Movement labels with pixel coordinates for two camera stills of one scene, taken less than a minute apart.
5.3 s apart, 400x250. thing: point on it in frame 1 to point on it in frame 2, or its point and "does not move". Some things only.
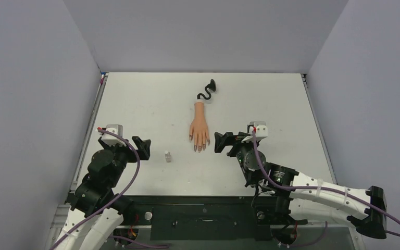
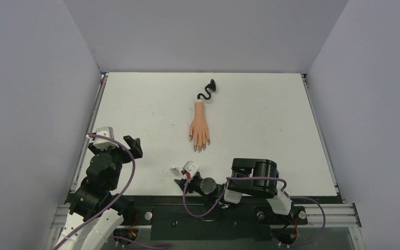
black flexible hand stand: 212,86 does not move
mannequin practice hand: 199,130 does not move
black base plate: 185,217 does not move
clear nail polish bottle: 168,157 to 175,171
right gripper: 230,145 to 186,182
